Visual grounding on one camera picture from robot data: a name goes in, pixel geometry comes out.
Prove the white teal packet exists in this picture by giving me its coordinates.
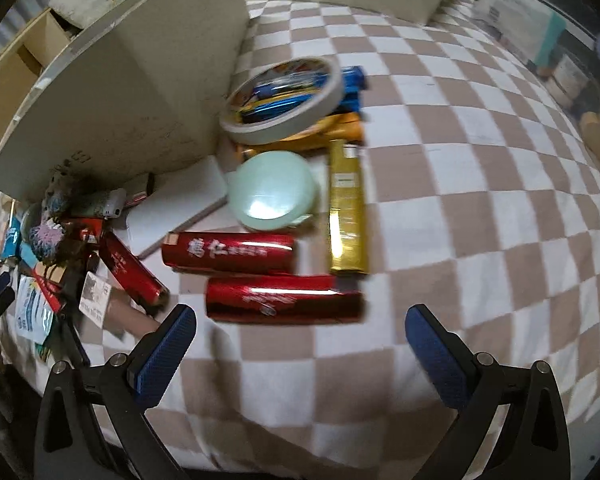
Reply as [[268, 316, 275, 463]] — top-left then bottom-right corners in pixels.
[[15, 275, 56, 346]]

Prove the wooden bedside shelf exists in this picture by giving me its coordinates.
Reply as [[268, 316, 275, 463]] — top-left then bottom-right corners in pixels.
[[0, 7, 81, 161]]

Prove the orange packet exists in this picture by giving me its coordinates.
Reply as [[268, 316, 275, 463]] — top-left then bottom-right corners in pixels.
[[237, 112, 365, 161]]

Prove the slim blue lighter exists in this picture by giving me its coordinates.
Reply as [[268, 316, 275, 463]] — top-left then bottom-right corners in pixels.
[[240, 72, 331, 123]]

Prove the mint green round compact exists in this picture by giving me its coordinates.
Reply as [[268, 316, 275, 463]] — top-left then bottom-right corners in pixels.
[[227, 150, 317, 233]]

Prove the blue sachet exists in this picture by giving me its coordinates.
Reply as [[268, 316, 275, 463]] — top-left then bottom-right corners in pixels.
[[2, 215, 23, 266]]

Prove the large white cardboard box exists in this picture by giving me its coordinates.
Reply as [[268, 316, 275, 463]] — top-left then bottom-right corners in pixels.
[[0, 0, 251, 201]]

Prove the red metallic tube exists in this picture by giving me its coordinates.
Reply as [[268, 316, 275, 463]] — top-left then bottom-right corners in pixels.
[[97, 232, 171, 311], [161, 231, 297, 276], [206, 275, 365, 325]]

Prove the brown pink tube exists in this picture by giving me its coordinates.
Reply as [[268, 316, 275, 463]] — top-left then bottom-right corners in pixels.
[[105, 292, 158, 336]]

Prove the dark blue packet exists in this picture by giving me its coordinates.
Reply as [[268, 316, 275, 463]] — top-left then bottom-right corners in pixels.
[[337, 66, 368, 113]]

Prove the gold lighter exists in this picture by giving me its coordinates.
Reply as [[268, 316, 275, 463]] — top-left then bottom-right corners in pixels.
[[327, 139, 370, 276]]

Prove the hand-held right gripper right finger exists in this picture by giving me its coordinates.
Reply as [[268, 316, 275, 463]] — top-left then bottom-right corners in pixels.
[[405, 304, 571, 480]]

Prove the white green lighter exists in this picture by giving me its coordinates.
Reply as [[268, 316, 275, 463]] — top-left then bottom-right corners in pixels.
[[72, 187, 128, 221]]

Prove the white rectangular pad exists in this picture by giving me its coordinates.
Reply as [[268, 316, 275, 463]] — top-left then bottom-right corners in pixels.
[[125, 155, 231, 258]]

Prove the white nail polish box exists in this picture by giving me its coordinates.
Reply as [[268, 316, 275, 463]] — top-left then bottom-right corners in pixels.
[[79, 271, 112, 328]]

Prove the clear plastic storage bin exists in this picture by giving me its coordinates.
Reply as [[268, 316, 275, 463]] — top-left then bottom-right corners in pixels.
[[472, 0, 600, 171]]

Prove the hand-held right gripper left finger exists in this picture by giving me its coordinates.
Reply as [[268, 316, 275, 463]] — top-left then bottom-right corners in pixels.
[[34, 304, 198, 480]]

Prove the purple crochet piece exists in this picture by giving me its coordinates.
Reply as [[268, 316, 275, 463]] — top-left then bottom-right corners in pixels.
[[30, 172, 88, 261]]

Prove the white masking tape roll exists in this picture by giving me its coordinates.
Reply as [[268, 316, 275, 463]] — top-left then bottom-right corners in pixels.
[[219, 56, 342, 146]]

